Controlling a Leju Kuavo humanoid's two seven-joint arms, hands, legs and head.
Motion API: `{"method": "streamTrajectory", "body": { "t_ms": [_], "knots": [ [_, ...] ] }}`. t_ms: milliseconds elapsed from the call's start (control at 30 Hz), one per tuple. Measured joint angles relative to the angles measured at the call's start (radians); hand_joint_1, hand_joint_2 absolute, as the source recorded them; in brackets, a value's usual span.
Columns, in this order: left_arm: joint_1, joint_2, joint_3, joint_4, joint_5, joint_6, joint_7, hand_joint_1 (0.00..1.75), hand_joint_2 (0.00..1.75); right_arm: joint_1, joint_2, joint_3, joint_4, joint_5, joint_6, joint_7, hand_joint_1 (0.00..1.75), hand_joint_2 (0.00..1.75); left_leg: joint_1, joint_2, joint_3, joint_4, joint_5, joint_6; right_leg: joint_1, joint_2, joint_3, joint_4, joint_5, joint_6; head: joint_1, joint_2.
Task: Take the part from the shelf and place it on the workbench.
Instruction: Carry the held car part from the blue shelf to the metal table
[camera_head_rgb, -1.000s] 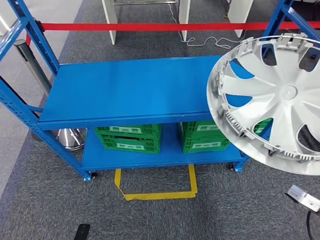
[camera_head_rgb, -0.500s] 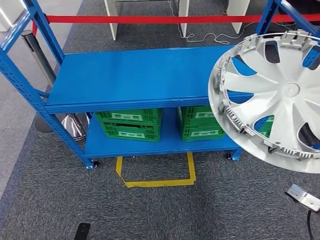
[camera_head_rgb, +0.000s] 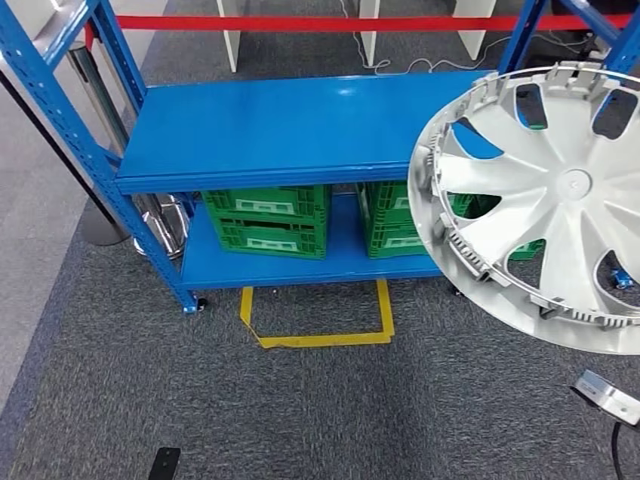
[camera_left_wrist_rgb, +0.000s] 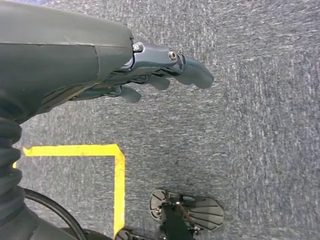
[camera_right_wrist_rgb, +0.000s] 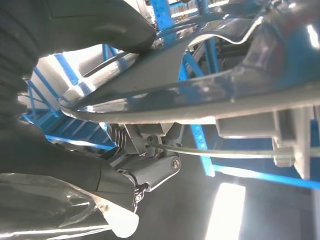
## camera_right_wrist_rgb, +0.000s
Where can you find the blue metal shelf rack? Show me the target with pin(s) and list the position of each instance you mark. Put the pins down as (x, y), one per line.
(162, 16)

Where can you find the clear plastic cover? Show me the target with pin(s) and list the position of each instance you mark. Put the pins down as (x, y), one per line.
(37, 205)

